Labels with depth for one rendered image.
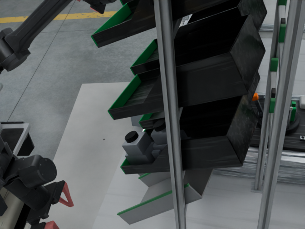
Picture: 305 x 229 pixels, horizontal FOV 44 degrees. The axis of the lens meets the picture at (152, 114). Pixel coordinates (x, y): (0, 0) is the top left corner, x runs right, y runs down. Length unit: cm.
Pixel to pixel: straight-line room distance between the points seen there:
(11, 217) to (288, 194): 90
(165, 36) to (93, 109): 108
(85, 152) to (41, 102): 188
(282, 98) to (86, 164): 91
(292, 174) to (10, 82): 284
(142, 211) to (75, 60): 285
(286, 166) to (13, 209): 91
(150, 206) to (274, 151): 36
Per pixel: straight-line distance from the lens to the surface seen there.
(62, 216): 124
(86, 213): 122
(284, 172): 123
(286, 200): 122
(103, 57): 362
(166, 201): 85
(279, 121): 60
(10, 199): 143
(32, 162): 88
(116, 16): 70
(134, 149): 80
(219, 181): 124
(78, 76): 343
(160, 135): 78
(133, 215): 96
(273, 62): 90
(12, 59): 125
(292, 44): 53
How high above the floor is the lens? 181
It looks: 40 degrees down
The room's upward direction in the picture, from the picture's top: 7 degrees counter-clockwise
